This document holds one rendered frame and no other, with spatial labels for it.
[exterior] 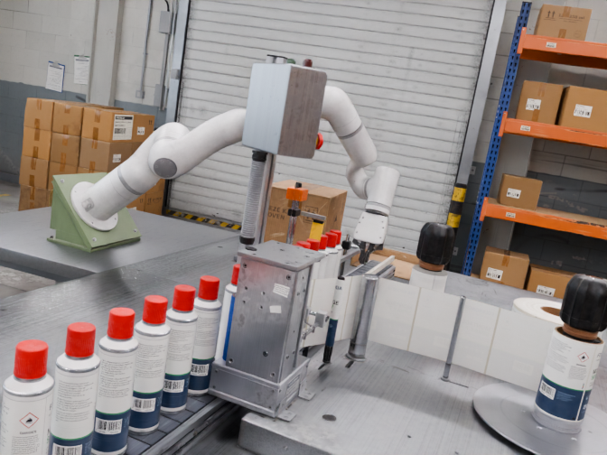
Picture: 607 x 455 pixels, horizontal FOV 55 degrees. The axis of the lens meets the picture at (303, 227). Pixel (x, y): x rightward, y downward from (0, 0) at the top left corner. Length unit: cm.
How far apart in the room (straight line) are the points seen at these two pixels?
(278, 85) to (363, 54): 464
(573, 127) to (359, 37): 215
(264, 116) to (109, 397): 71
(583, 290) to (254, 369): 59
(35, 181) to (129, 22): 234
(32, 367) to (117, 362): 15
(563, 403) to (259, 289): 59
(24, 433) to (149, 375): 22
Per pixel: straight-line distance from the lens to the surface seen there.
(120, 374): 83
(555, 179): 592
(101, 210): 206
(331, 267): 155
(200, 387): 105
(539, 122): 518
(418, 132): 576
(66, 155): 537
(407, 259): 256
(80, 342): 76
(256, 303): 97
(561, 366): 118
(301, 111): 126
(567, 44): 512
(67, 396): 78
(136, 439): 94
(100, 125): 517
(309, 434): 100
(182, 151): 184
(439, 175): 576
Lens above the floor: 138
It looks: 11 degrees down
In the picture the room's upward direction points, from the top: 9 degrees clockwise
